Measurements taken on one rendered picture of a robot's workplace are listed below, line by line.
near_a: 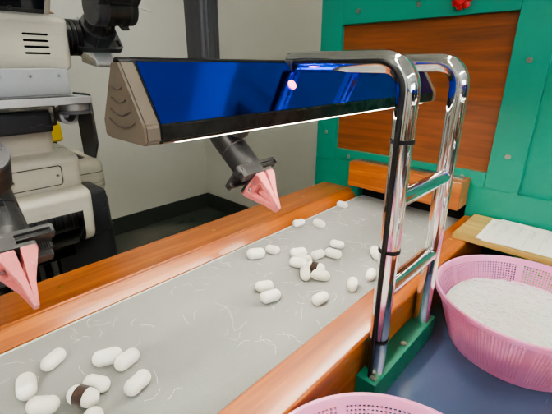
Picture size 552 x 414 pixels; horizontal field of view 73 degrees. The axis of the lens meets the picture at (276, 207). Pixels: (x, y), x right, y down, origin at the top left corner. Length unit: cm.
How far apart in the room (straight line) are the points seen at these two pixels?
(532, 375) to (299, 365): 33
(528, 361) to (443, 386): 12
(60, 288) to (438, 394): 60
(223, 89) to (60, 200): 76
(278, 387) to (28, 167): 83
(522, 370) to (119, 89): 61
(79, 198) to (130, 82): 77
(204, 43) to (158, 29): 209
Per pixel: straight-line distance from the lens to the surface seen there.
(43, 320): 67
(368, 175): 103
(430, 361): 67
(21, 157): 111
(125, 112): 36
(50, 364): 58
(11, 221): 62
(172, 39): 289
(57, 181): 112
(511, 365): 65
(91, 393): 51
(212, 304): 64
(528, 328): 71
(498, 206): 100
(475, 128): 99
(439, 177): 54
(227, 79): 41
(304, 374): 48
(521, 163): 96
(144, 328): 61
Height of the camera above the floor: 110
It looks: 21 degrees down
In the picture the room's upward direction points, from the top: straight up
